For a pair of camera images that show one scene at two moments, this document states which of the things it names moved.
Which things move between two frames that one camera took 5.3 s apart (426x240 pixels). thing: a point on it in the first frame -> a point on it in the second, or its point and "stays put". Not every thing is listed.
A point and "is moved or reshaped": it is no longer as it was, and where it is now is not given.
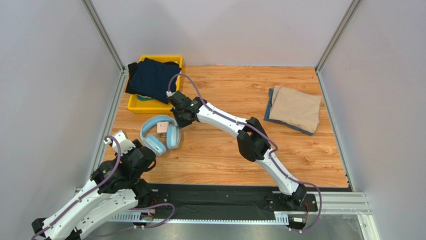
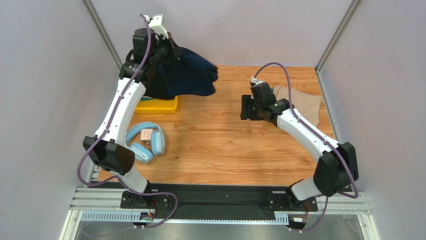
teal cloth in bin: (143, 98) stays put
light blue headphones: (157, 145) is moved or reshaped
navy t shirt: (151, 78) is moved or reshaped
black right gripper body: (181, 117) -> (248, 108)
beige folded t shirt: (299, 109) stays put
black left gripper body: (136, 143) -> (166, 53)
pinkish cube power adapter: (162, 127) -> (145, 136)
